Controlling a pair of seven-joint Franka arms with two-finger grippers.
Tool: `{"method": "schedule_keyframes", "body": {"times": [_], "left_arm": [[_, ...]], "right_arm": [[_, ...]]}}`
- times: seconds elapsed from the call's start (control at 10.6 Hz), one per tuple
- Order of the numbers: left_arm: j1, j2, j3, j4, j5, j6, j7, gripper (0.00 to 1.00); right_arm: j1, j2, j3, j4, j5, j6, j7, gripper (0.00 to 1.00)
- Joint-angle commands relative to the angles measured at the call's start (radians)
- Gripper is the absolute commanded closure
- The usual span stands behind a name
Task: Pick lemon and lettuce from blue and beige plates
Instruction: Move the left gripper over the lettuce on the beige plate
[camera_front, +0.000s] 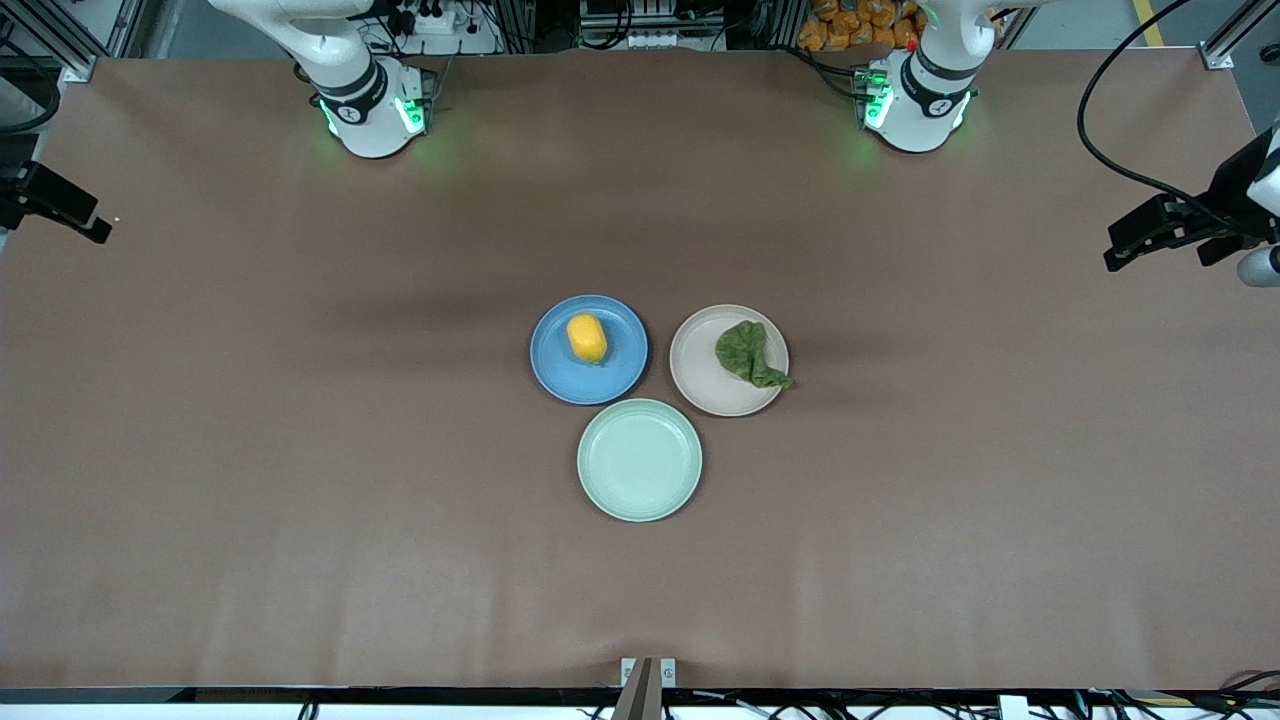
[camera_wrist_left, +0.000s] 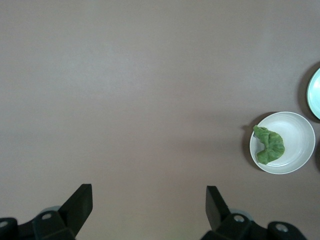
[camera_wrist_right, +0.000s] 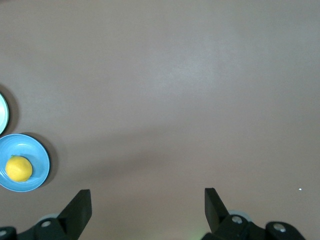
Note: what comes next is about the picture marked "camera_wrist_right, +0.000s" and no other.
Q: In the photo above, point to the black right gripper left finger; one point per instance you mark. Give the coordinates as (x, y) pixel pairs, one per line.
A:
(72, 215)

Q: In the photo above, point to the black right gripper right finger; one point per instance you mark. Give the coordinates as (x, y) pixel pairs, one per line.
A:
(217, 215)

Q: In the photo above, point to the yellow lemon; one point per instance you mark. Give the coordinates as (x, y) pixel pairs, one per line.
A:
(18, 168)

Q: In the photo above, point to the blue round plate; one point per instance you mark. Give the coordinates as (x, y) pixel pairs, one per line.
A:
(30, 150)

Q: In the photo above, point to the pale green round plate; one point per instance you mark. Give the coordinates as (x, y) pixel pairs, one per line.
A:
(2, 112)

